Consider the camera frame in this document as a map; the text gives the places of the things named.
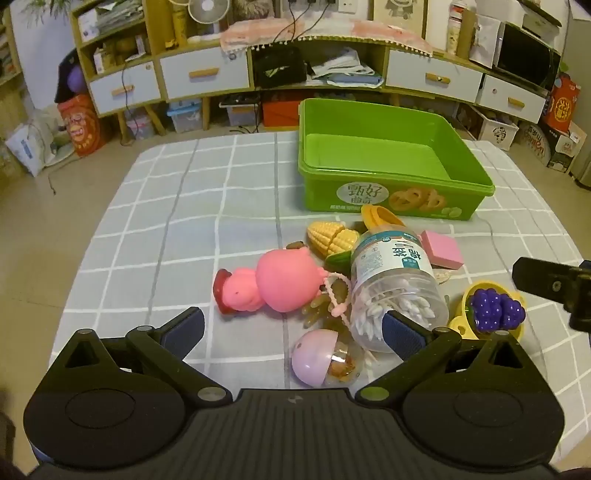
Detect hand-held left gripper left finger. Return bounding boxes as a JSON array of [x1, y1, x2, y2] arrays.
[[55, 307, 232, 408]]

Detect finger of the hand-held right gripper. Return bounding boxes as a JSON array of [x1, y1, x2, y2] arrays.
[[512, 257, 591, 333]]

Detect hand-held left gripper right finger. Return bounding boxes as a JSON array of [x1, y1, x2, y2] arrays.
[[355, 311, 536, 407]]

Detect yellow toy cup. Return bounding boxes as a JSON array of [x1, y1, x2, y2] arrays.
[[447, 279, 527, 343]]

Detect purple toy grapes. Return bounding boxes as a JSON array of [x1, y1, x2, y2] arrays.
[[468, 287, 527, 332]]

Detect clear cotton swab jar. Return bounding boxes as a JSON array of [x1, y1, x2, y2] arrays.
[[348, 226, 450, 354]]

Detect purple capsule toy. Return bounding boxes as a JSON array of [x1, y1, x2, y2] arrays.
[[291, 329, 365, 388]]

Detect pink block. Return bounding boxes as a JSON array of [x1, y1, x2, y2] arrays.
[[419, 229, 465, 271]]

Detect pink pig toy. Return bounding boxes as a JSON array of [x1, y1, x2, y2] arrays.
[[212, 248, 329, 317]]

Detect green plastic box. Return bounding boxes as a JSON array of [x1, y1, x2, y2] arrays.
[[297, 98, 496, 221]]

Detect grey checkered tablecloth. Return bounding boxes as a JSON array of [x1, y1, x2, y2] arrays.
[[46, 131, 587, 430]]

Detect orange yellow toy rings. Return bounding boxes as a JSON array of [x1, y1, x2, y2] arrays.
[[360, 204, 406, 230]]

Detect yellow toy corn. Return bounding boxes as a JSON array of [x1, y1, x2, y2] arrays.
[[307, 220, 361, 271]]

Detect printed carton box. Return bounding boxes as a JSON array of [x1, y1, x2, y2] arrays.
[[547, 122, 587, 174]]

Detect white basket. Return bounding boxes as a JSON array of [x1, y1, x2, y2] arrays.
[[471, 106, 520, 151]]

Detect orange red gift box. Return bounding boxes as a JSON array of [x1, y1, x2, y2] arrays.
[[542, 76, 581, 134]]

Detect white drawer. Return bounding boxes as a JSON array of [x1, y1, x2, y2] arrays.
[[478, 74, 548, 123], [159, 46, 252, 100], [384, 48, 483, 103], [88, 62, 161, 116]]

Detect clear storage bin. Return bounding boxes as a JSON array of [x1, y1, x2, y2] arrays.
[[167, 99, 204, 134], [219, 102, 259, 127]]

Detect black microwave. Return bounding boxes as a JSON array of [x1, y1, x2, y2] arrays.
[[492, 21, 561, 90]]

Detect red cartoon bag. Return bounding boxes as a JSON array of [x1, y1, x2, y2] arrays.
[[58, 95, 109, 158]]

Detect red storage box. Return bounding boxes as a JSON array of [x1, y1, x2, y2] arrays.
[[262, 99, 303, 127]]

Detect white plastic bag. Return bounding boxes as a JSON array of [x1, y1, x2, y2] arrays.
[[4, 117, 58, 178]]

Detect pile of papers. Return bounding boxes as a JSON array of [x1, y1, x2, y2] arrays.
[[307, 46, 384, 88]]

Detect black bag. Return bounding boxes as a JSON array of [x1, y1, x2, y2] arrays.
[[254, 46, 309, 88]]

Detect wooden cabinet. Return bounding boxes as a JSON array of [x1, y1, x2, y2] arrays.
[[69, 0, 564, 137]]

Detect white desk fan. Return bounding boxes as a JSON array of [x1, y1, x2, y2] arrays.
[[187, 0, 232, 38]]

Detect pink fringed cloth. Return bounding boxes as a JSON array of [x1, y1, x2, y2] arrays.
[[219, 18, 435, 58]]

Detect pink strap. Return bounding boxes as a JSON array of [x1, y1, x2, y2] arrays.
[[318, 272, 354, 317]]

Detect cartoon picture frame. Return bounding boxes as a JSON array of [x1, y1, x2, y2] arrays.
[[372, 0, 428, 40]]

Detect cat picture frame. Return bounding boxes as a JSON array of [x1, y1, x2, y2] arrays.
[[231, 0, 280, 21]]

